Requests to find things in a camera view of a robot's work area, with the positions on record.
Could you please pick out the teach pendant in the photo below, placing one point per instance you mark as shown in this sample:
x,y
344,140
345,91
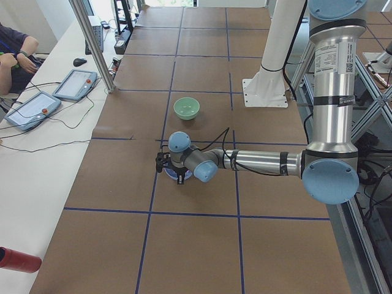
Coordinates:
x,y
32,112
76,85

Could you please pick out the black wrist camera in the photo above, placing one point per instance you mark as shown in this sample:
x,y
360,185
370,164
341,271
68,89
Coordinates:
x,y
161,161

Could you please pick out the red cylinder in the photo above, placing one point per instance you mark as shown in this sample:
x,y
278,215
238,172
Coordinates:
x,y
19,261

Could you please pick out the seated person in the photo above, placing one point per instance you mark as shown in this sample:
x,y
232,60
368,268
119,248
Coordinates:
x,y
18,64

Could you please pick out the far teach pendant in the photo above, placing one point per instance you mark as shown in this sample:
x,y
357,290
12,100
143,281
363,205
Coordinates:
x,y
76,85

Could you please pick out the aluminium frame post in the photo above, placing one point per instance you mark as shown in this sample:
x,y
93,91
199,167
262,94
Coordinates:
x,y
83,20

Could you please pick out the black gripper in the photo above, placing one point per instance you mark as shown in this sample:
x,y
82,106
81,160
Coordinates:
x,y
178,169

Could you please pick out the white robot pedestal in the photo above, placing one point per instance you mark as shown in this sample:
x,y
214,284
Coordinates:
x,y
267,87

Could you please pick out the blue bowl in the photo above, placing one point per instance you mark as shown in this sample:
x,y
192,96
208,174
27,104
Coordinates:
x,y
173,175

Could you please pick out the near teach pendant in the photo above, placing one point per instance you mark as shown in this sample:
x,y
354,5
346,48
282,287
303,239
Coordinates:
x,y
32,112

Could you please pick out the black computer mouse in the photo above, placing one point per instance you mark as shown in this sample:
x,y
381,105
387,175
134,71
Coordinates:
x,y
77,62

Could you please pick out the green bowl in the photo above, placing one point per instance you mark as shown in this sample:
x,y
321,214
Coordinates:
x,y
186,108

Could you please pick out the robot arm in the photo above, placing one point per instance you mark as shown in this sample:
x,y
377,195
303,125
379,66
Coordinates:
x,y
327,166

